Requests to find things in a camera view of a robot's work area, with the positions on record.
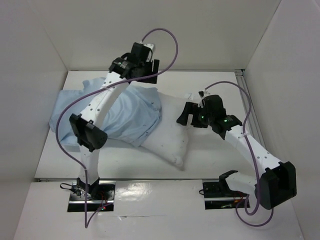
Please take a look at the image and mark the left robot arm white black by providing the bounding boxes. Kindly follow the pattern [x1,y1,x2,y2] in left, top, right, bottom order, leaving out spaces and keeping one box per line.
[69,42,160,200]

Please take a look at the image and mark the white pillow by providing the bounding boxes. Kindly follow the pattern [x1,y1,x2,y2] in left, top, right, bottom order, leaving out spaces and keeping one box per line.
[140,92,193,171]

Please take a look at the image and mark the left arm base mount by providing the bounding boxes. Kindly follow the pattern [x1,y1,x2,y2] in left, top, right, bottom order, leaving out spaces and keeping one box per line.
[59,180,116,213]

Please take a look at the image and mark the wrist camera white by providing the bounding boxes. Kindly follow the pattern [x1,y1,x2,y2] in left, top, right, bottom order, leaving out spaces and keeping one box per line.
[140,41,156,62]
[184,90,210,100]

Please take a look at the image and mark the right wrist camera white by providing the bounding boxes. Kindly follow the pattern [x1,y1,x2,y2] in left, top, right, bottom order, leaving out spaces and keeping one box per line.
[184,90,210,100]

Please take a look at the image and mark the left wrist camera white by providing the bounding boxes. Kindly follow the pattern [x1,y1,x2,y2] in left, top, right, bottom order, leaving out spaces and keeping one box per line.
[140,41,156,62]

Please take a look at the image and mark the aluminium rail frame right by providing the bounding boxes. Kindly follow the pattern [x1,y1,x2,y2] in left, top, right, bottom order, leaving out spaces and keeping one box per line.
[234,69,266,148]

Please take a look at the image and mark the light blue pillowcase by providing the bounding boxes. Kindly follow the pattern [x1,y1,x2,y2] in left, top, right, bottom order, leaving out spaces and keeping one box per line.
[49,77,162,152]

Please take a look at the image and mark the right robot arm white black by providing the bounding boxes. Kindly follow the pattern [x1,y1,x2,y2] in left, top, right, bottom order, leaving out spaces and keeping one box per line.
[176,95,297,210]

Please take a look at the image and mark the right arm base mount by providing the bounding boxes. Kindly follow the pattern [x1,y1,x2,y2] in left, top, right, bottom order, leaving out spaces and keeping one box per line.
[198,180,247,210]

